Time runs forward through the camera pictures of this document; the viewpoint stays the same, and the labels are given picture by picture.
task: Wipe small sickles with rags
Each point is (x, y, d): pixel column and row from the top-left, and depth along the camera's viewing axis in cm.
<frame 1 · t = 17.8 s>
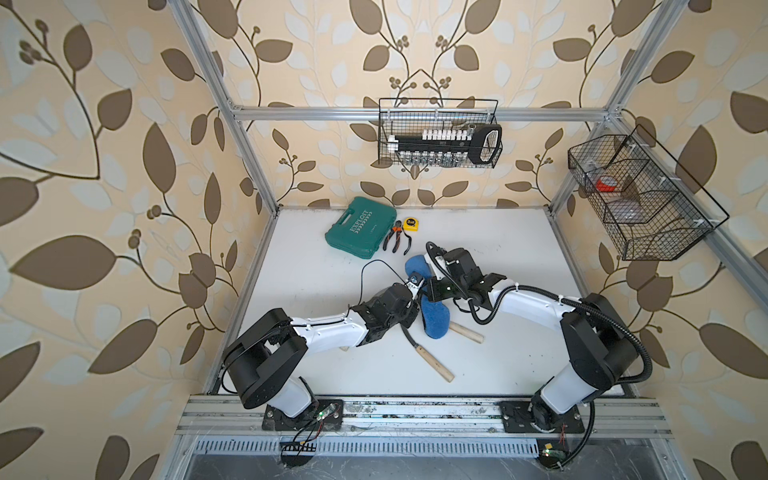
left hand: (411, 296, 87), fingers closed
right hand: (420, 288, 89), fingers closed
blue microfiber rag: (436, 316, 85), point 8 cm above the table
sickle wooden handle: (435, 363, 84), on the table
sickle wooden handle 2: (466, 332, 89), point 2 cm above the table
green plastic tool case: (364, 227, 111), point 5 cm above the table
black red handled pliers: (398, 228, 115), point 2 cm above the table
yellow black tape measure: (411, 224, 116), point 2 cm above the table

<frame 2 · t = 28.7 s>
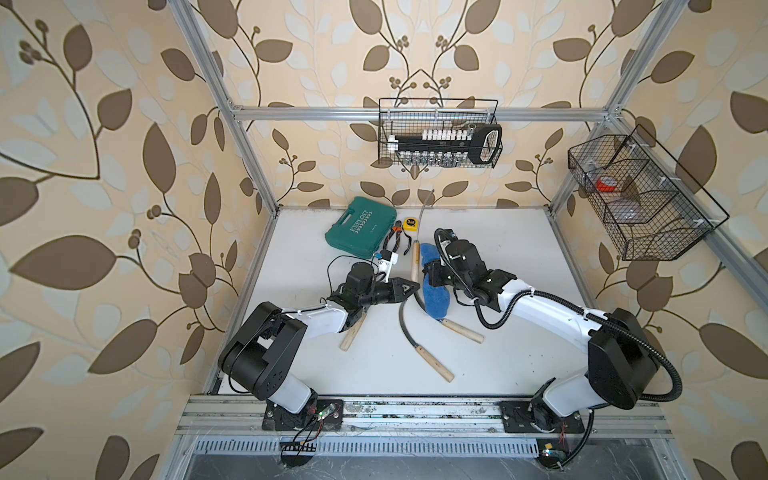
left hand: (412, 282, 83), fingers closed
right hand: (427, 265, 86), fingers closed
leftmost sickle wooden handle: (416, 261, 86), point 17 cm above the table
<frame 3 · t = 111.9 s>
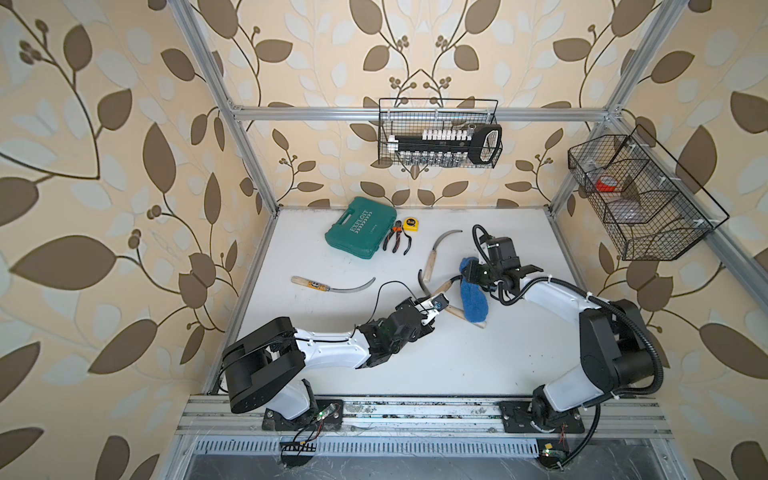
left hand: (427, 295, 81), fingers closed
right hand: (464, 270, 93), fingers closed
blue microfiber rag: (474, 296, 86), point 11 cm above the table
leftmost sickle wooden handle: (320, 285, 100), on the table
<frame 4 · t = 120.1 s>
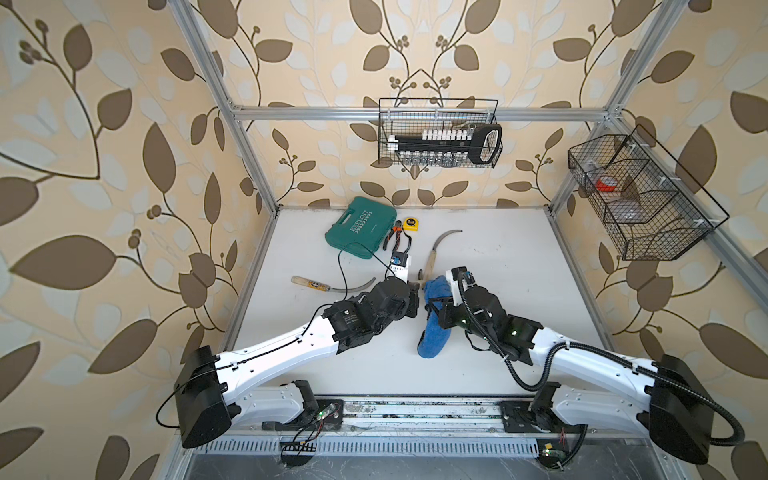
left hand: (413, 282, 74), fingers closed
right hand: (430, 301, 79), fingers closed
blue microfiber rag: (434, 339, 75), point 14 cm above the table
